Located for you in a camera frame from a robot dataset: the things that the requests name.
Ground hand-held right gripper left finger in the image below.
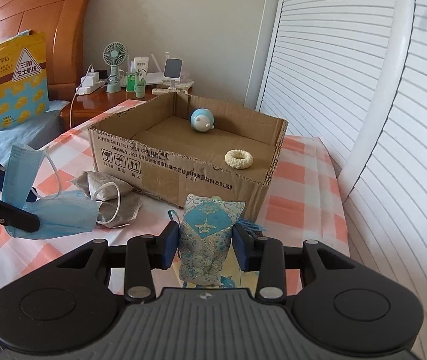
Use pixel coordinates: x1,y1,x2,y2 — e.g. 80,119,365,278
54,222,179,301

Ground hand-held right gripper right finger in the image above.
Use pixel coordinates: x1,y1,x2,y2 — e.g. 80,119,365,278
234,224,360,302

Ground blue face mask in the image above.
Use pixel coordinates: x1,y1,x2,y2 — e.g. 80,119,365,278
2,144,66,211
4,189,121,239

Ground blue brocade sachet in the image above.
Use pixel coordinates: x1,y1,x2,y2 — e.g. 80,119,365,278
167,193,270,289

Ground cardboard box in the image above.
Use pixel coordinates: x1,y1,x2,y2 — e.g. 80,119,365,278
88,92,289,223

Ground grey face mask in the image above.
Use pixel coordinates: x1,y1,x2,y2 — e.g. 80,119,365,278
71,170,135,201

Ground orange checkered tablecloth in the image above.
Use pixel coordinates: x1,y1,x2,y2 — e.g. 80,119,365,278
0,99,351,308

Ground yellow and blue snack bag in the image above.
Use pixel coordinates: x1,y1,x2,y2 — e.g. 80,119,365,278
0,31,49,132

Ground wooden nightstand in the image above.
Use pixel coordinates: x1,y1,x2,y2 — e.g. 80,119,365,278
58,82,195,136

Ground white power strip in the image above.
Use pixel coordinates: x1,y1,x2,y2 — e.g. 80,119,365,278
76,82,106,96

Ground blue round plush toy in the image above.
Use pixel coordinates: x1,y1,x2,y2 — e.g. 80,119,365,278
190,107,215,133

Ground white charger plug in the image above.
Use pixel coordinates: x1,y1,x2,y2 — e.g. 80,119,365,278
82,65,101,87

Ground wooden headboard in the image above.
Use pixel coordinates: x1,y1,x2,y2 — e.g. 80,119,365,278
0,0,99,102

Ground white router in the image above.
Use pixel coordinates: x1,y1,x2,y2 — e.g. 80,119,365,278
144,54,169,85

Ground green handheld fan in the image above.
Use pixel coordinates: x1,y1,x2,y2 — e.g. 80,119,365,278
103,42,128,94

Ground white phone stand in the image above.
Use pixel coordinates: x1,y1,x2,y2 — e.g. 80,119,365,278
163,57,185,91

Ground white tube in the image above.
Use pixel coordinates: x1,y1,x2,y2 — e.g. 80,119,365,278
134,57,149,79

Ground white louvered closet door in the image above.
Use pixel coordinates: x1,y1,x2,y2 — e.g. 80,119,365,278
254,0,390,166
343,0,427,360

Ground white charging cable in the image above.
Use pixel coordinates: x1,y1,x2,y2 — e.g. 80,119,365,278
69,85,83,128

